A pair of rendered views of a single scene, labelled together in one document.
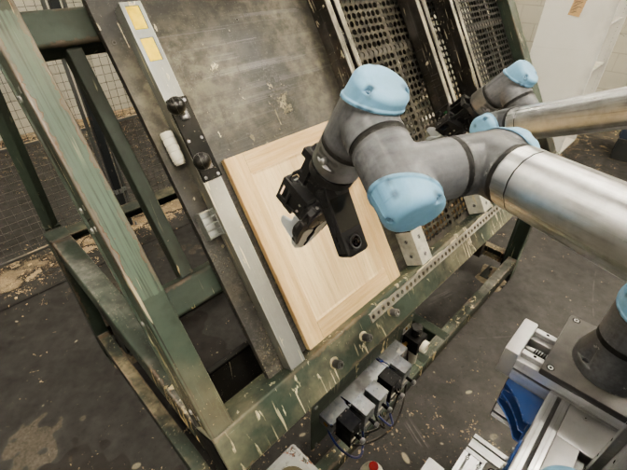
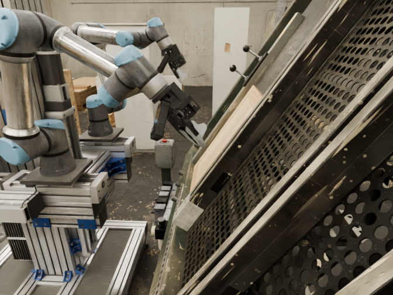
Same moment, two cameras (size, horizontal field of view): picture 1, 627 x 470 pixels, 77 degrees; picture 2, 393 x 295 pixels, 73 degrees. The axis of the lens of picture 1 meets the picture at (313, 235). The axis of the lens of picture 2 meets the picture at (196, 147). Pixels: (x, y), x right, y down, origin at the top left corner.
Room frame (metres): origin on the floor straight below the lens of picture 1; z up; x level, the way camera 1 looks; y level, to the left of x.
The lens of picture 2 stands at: (1.76, -0.89, 1.59)
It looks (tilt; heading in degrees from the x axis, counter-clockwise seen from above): 23 degrees down; 139
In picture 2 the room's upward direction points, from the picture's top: straight up
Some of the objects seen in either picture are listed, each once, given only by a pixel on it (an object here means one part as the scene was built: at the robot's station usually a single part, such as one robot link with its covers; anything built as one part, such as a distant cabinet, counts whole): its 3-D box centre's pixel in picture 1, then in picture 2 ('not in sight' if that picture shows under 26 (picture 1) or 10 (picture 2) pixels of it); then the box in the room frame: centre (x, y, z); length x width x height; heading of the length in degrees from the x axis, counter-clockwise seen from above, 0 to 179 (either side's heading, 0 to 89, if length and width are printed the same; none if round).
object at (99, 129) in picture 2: not in sight; (99, 124); (0.18, -0.32, 1.09); 0.15 x 0.15 x 0.10
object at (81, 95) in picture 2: not in sight; (82, 91); (-5.73, 1.48, 0.23); 2.45 x 1.03 x 0.45; 136
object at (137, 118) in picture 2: not in sight; (139, 88); (-1.86, 1.09, 0.88); 0.90 x 0.60 x 1.75; 136
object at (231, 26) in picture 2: not in sight; (228, 68); (-1.86, 3.04, 1.03); 0.61 x 0.58 x 2.05; 136
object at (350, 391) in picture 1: (383, 389); (164, 210); (0.70, -0.22, 0.69); 0.50 x 0.14 x 0.24; 135
